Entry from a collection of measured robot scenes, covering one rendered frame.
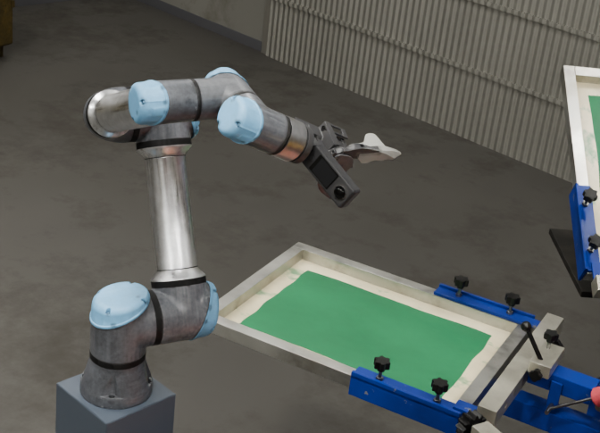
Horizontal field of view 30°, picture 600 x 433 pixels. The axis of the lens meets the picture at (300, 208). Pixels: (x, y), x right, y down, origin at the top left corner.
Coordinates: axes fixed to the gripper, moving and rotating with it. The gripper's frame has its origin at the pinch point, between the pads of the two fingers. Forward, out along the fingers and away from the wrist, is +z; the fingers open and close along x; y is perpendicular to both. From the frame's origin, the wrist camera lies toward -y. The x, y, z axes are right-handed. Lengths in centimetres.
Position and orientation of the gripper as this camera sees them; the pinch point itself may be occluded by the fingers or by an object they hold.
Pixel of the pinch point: (376, 182)
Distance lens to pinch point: 209.9
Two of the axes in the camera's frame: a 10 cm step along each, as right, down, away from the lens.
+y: -2.7, -7.4, 6.2
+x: -6.3, 6.2, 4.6
